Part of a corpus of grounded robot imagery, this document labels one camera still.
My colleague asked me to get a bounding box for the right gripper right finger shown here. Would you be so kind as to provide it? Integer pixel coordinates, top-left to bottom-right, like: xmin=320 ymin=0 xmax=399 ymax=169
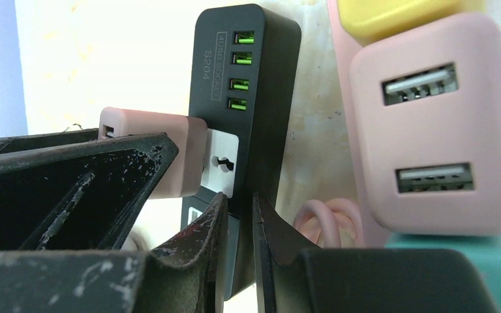
xmin=252 ymin=194 xmax=498 ymax=312

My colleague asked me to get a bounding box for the teal plug adapter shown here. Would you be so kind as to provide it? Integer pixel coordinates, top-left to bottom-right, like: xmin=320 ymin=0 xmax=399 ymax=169
xmin=385 ymin=234 xmax=501 ymax=311

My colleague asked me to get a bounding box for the pink power cord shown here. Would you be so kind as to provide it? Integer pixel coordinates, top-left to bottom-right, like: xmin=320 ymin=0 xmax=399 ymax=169
xmin=292 ymin=198 xmax=366 ymax=249

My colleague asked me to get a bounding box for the pink power strip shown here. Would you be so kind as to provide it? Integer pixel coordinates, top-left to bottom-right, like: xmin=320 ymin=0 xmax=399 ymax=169
xmin=327 ymin=0 xmax=389 ymax=248

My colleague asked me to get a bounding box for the yellow plug adapter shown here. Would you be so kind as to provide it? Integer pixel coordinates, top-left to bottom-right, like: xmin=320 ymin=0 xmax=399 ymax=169
xmin=336 ymin=0 xmax=485 ymax=46

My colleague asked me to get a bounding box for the beige pink plug adapter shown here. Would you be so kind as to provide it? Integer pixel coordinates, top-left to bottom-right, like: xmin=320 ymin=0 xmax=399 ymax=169
xmin=349 ymin=12 xmax=501 ymax=236

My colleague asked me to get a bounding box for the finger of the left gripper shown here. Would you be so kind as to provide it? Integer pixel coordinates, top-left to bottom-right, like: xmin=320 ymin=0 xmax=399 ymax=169
xmin=0 ymin=128 xmax=171 ymax=251

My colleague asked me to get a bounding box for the black power strip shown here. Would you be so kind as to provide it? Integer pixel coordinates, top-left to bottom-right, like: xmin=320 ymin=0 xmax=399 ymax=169
xmin=181 ymin=3 xmax=301 ymax=299

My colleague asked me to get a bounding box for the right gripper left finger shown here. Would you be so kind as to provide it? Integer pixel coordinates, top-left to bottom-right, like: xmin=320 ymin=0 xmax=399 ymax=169
xmin=0 ymin=193 xmax=228 ymax=312

